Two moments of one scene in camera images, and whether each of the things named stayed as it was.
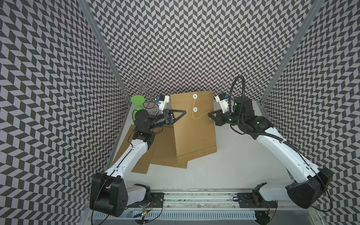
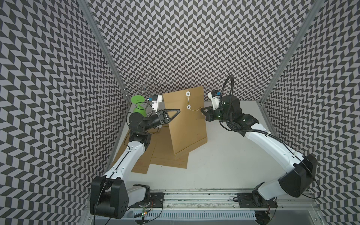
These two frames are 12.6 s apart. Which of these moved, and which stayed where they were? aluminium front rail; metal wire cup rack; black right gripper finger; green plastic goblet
Moved: black right gripper finger
Stayed: metal wire cup rack; aluminium front rail; green plastic goblet
